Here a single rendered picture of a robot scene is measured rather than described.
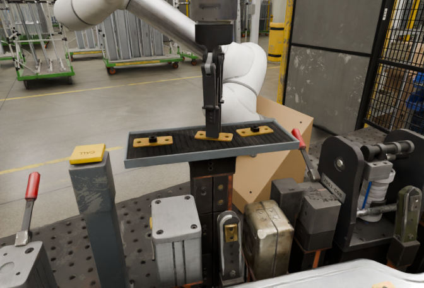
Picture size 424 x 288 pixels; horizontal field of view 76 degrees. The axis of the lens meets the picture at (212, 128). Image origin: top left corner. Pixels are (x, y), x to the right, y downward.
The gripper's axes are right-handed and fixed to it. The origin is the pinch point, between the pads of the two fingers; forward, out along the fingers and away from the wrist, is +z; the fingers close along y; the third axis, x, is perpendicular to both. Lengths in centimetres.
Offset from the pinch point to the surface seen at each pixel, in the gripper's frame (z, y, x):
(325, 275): 20.0, 18.7, 23.7
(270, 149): 4.5, 2.8, 12.9
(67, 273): 50, 8, -43
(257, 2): -42, -693, -21
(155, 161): 4.3, 12.5, -9.1
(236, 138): 4.0, -0.4, 5.2
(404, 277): 19.7, 16.8, 36.9
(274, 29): 26, -777, 28
